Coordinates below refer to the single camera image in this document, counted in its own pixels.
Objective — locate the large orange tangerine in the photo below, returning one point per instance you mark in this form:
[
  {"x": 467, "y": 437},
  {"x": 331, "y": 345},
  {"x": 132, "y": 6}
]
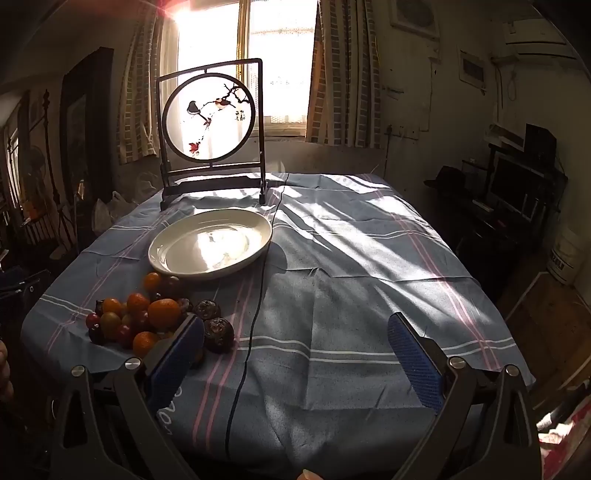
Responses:
[{"x": 164, "y": 312}]

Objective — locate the red cherry tomato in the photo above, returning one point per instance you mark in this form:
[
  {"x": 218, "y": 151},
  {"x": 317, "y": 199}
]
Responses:
[
  {"x": 92, "y": 319},
  {"x": 125, "y": 334}
]

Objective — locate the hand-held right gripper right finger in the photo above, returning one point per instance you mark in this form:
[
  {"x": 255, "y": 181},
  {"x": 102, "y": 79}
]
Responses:
[{"x": 413, "y": 362}]

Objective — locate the dark framed wall painting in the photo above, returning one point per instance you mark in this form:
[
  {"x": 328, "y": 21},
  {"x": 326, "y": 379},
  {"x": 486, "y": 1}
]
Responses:
[{"x": 87, "y": 115}]

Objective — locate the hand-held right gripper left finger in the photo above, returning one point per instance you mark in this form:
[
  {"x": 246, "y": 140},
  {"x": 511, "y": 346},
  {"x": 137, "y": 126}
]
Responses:
[{"x": 175, "y": 362}]

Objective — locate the round bird screen on stand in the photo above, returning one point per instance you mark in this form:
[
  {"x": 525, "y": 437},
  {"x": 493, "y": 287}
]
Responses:
[{"x": 207, "y": 138}]

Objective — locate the white air conditioner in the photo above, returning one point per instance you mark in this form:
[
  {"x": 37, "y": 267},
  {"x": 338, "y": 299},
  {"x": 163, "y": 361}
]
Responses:
[{"x": 535, "y": 41}]

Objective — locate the white electrical wall panel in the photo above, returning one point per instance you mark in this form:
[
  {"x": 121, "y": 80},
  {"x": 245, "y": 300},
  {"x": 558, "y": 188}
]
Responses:
[{"x": 473, "y": 71}]

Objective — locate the small orange tangerine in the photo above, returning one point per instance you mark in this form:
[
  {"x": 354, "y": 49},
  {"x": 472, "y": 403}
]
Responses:
[{"x": 112, "y": 306}]

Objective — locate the computer monitor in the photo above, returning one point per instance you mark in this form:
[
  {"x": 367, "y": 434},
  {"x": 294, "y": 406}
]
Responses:
[{"x": 515, "y": 184}]

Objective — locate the clear plastic bag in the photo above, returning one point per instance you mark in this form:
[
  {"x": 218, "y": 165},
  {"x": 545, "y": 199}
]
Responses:
[{"x": 111, "y": 210}]

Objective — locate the white oval plate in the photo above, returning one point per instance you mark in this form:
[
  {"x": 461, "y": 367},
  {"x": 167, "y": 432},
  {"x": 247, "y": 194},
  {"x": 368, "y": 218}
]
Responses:
[{"x": 184, "y": 254}]

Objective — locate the black hat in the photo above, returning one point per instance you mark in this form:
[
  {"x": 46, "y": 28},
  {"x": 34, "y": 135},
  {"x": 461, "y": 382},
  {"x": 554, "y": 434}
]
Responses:
[{"x": 445, "y": 179}]

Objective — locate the blue striped tablecloth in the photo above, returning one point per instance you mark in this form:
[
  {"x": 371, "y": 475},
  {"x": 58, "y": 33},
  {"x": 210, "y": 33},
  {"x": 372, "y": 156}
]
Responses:
[{"x": 346, "y": 277}]

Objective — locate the standing electric fan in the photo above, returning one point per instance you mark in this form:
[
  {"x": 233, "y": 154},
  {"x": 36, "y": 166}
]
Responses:
[{"x": 33, "y": 164}]

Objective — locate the white wall vent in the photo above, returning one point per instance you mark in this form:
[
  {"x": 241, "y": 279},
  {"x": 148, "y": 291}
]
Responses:
[{"x": 413, "y": 16}]

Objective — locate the person's right hand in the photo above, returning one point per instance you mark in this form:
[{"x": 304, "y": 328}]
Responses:
[{"x": 309, "y": 475}]

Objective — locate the person's left hand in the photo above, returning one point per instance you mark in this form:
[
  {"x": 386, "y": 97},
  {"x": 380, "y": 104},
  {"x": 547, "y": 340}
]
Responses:
[{"x": 4, "y": 369}]

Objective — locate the bright window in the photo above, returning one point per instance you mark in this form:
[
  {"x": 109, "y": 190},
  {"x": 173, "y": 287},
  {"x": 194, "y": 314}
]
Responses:
[{"x": 277, "y": 46}]

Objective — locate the white plastic bucket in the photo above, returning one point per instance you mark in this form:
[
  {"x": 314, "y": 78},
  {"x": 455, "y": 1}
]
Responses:
[{"x": 565, "y": 258}]

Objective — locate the small dark plum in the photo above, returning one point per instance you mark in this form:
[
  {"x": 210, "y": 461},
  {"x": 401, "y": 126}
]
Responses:
[{"x": 97, "y": 335}]

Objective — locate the red patterned cloth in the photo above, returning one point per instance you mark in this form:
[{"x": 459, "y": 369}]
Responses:
[{"x": 570, "y": 443}]

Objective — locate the checked curtain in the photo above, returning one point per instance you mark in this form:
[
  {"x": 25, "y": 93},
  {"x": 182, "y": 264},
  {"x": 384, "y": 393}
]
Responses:
[
  {"x": 346, "y": 69},
  {"x": 138, "y": 92}
]

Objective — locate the wall power strip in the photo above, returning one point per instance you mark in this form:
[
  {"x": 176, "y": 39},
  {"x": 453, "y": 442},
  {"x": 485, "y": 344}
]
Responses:
[{"x": 401, "y": 131}]

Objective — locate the yellow tomato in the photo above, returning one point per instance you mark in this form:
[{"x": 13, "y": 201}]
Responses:
[{"x": 111, "y": 323}]

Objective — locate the dark red plum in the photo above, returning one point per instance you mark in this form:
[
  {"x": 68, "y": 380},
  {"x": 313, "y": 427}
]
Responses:
[{"x": 173, "y": 285}]

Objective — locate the dark metal floor stand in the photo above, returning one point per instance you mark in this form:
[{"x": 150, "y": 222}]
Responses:
[{"x": 48, "y": 138}]

